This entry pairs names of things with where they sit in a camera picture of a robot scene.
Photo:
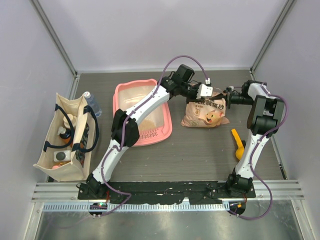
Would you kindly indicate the beige wooden item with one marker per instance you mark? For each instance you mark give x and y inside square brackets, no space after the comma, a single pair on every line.
[70,120]

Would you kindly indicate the pink litter box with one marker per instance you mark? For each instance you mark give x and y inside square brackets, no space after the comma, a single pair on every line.
[129,94]

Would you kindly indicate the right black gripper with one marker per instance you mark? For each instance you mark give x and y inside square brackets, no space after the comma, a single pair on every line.
[228,96]

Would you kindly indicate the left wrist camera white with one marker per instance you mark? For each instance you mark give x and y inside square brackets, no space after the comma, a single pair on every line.
[205,90]

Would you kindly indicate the white bottle grey cap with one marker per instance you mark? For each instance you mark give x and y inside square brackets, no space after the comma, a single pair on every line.
[62,156]

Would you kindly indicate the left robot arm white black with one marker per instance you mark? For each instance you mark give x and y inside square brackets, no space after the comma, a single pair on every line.
[125,125]

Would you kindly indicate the yellow plastic scoop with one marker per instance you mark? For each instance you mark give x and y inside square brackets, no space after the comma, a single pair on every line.
[240,144]

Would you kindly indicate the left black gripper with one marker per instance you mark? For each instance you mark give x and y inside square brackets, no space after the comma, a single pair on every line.
[194,100]

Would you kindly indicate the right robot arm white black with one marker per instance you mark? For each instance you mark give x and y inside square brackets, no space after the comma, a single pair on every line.
[263,121]

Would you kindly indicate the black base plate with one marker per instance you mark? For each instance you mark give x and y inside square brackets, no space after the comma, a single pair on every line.
[162,192]

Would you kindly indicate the pink cat litter bag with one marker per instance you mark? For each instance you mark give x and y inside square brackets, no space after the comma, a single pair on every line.
[208,114]

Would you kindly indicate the dark bottle white pump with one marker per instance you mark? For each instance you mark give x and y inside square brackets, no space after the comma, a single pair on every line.
[64,133]

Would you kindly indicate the tan litter pile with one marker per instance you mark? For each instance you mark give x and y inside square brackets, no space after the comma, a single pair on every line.
[147,125]

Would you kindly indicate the clear plastic water bottle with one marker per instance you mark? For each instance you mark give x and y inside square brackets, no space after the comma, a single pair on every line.
[93,103]

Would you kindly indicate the aluminium rail frame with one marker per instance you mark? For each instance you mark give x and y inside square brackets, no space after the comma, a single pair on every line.
[62,196]

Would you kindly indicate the beige canvas tote bag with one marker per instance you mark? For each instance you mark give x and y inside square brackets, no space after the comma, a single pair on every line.
[84,138]

